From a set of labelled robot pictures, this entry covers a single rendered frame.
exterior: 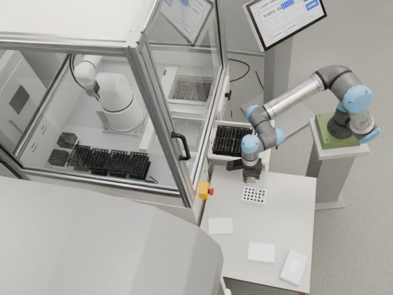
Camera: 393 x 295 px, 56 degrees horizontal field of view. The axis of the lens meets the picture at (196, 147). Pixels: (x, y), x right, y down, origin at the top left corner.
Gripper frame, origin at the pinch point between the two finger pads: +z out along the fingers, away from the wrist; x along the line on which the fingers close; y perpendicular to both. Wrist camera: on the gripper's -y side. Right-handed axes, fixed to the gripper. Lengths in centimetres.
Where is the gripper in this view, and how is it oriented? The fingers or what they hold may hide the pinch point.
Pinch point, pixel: (245, 179)
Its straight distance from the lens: 187.1
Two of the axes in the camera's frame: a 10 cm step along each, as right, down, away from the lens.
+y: 9.6, 1.4, -2.3
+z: 1.2, 5.5, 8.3
